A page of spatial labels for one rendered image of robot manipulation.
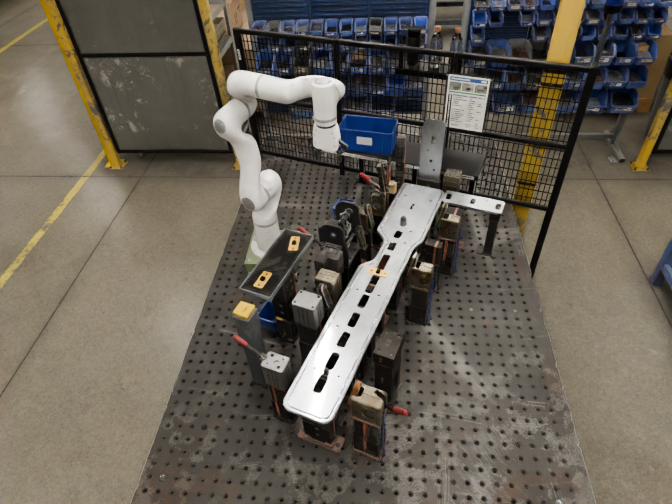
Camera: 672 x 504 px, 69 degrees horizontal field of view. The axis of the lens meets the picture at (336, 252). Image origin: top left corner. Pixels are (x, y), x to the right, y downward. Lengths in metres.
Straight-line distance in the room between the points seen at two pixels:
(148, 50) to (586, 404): 3.92
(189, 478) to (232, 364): 0.49
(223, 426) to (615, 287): 2.69
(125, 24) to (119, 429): 2.94
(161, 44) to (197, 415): 3.04
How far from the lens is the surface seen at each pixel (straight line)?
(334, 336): 1.89
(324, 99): 1.81
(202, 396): 2.20
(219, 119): 2.07
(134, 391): 3.22
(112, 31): 4.52
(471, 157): 2.78
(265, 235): 2.44
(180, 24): 4.26
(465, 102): 2.71
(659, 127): 4.82
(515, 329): 2.38
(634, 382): 3.31
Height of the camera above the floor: 2.51
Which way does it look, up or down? 43 degrees down
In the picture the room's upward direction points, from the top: 4 degrees counter-clockwise
